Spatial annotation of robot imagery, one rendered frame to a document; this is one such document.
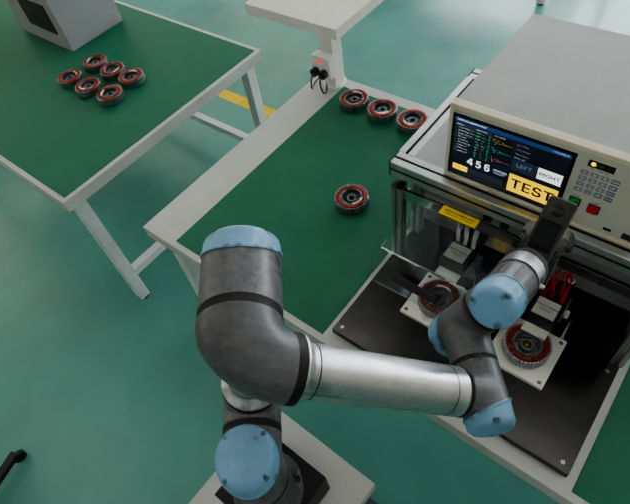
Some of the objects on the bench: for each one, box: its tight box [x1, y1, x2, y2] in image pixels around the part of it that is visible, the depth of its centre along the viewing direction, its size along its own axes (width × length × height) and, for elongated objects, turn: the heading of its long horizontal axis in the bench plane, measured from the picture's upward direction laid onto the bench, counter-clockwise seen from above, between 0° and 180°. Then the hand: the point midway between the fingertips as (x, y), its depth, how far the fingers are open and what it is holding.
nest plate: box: [492, 318, 567, 391], centre depth 129 cm, size 15×15×1 cm
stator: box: [334, 184, 369, 215], centre depth 169 cm, size 11×11×4 cm
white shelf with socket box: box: [245, 0, 384, 94], centre depth 184 cm, size 35×37×46 cm
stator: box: [502, 323, 552, 369], centre depth 128 cm, size 11×11×4 cm
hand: (560, 222), depth 101 cm, fingers closed
